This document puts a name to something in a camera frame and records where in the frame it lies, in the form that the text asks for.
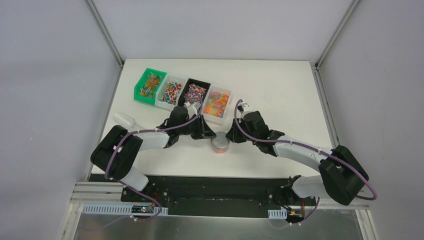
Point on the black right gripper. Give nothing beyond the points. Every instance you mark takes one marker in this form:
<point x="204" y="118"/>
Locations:
<point x="233" y="134"/>

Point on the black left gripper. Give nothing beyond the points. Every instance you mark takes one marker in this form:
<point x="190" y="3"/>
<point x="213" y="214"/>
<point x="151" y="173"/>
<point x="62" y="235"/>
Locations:
<point x="199" y="127"/>

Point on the clear jar lid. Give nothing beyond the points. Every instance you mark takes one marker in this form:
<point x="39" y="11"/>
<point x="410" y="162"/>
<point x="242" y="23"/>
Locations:
<point x="220" y="140"/>

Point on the clear plastic jar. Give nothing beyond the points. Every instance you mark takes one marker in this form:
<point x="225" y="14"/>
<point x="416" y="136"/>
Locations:
<point x="220" y="150"/>

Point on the translucent plastic scoop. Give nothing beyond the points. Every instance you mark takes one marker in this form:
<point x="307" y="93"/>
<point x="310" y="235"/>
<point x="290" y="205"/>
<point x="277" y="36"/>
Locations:
<point x="127" y="122"/>

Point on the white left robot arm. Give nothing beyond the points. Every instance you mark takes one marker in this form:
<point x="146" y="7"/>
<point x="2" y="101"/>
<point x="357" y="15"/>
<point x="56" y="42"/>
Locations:
<point x="116" y="153"/>

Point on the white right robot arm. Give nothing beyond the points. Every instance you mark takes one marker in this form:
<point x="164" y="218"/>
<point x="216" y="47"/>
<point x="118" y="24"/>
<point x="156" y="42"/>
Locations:
<point x="341" y="177"/>

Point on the white star candy bin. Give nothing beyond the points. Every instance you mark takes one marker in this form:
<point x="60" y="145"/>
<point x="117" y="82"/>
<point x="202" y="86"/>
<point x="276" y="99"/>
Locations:
<point x="216" y="104"/>

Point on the black swirl lollipop bin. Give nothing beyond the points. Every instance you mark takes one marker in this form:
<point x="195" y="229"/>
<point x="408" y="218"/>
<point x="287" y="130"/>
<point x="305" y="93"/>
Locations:
<point x="193" y="91"/>

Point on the white lollipop bin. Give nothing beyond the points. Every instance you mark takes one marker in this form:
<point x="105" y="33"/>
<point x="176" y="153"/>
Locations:
<point x="169" y="91"/>

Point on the green candy bin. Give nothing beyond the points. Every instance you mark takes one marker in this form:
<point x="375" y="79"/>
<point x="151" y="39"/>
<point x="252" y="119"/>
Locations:
<point x="146" y="89"/>

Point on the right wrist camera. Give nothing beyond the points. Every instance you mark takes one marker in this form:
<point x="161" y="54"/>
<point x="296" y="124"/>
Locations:
<point x="243" y="107"/>

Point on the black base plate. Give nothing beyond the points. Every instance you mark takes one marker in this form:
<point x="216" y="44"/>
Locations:
<point x="217" y="196"/>

